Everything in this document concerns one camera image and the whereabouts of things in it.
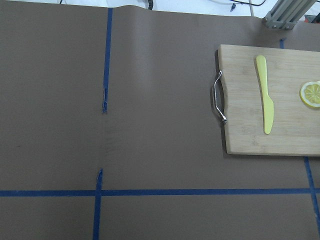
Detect wooden cutting board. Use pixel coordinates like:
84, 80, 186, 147
217, 44, 320, 157

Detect aluminium frame post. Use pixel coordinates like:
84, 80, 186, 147
262, 0, 316, 30

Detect yellow lemon slice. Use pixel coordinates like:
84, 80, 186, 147
299, 81, 320, 109

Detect yellow plastic knife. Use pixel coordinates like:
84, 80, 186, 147
255, 55, 274, 135

